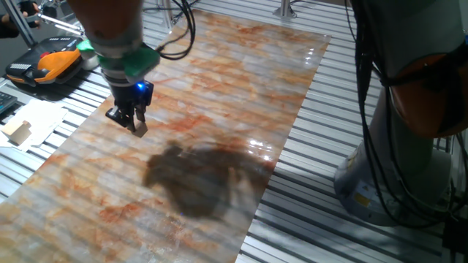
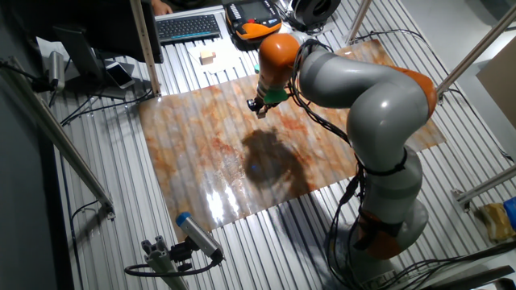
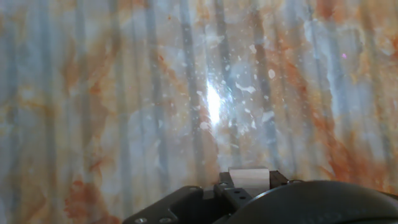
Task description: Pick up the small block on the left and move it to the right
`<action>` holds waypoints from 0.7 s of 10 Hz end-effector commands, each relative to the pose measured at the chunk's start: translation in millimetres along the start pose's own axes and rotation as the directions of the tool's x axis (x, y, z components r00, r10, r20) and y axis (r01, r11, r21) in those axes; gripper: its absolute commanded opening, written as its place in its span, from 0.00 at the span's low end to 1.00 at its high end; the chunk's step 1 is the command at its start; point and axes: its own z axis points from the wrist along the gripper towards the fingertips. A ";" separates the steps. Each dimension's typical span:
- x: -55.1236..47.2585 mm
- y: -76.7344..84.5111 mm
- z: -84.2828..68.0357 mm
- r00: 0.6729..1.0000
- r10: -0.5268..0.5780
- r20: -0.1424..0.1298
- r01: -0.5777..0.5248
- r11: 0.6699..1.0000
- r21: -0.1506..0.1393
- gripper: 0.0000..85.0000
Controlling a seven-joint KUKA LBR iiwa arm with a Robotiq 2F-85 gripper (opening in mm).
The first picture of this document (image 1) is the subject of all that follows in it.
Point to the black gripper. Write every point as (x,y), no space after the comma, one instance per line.
(128,96)

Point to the small wooden block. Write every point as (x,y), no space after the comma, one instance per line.
(140,129)

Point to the dark sleeved forearm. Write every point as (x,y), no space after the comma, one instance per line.
(9,27)

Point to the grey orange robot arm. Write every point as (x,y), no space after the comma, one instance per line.
(409,36)

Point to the large wooden block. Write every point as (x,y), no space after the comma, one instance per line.
(16,132)

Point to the person hand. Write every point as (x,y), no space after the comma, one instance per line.
(29,11)

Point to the orange marble pattern mat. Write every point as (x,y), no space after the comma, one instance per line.
(183,182)

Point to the white paper sheets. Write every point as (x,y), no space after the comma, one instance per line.
(44,117)

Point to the orange black teach pendant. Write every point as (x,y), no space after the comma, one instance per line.
(51,64)

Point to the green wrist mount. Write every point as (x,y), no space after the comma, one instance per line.
(139,62)

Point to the aluminium frame post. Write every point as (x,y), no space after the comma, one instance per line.
(285,9)
(168,12)

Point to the dark grey frame post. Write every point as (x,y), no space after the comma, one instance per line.
(20,25)

